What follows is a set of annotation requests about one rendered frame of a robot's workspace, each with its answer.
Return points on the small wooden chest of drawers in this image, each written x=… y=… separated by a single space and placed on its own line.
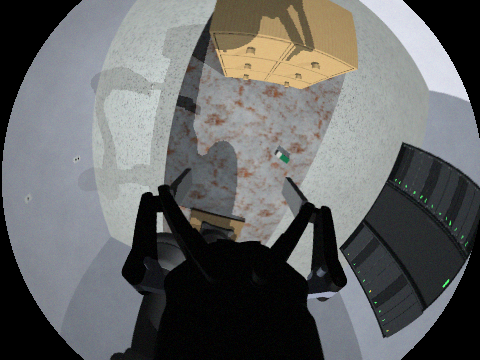
x=320 y=25

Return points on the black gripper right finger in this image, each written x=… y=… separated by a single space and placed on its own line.
x=327 y=276

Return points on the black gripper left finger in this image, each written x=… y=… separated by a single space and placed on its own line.
x=142 y=269

